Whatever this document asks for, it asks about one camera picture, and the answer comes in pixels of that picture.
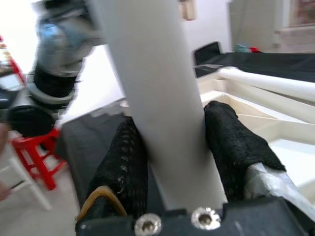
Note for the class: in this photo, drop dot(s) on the white plastic table top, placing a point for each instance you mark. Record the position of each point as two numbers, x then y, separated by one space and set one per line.
283 127

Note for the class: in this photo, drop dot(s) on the white plastic table leg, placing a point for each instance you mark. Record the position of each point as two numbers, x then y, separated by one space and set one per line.
157 86
270 82

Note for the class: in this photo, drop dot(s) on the black tablecloth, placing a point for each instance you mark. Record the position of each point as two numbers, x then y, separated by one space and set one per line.
86 147

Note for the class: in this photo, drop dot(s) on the open black suitcase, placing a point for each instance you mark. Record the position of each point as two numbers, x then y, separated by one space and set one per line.
208 52

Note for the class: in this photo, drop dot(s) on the beige cloth covered bench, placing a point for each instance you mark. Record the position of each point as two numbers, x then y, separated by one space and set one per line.
295 39

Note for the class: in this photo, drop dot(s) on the red plastic stool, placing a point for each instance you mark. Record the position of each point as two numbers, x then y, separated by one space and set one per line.
37 157

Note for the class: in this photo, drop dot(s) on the teal stuffed toy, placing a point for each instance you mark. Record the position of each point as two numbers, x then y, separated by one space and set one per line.
242 48

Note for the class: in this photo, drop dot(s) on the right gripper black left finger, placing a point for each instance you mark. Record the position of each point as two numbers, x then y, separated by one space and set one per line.
118 159

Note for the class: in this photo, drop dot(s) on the red stuffed toy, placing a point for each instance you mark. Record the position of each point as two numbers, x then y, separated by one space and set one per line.
254 49

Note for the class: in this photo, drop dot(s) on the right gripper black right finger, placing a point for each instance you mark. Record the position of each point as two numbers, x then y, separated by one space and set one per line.
233 140

